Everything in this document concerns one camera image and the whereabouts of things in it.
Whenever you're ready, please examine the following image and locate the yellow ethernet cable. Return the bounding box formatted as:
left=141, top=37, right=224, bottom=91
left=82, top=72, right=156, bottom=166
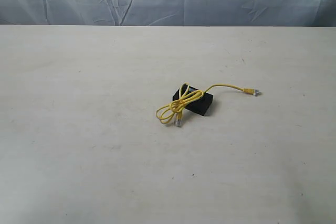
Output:
left=156, top=83, right=263, bottom=127

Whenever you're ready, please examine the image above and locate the black network switch box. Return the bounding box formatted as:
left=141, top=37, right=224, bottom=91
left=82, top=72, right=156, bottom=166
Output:
left=172, top=84, right=214, bottom=116

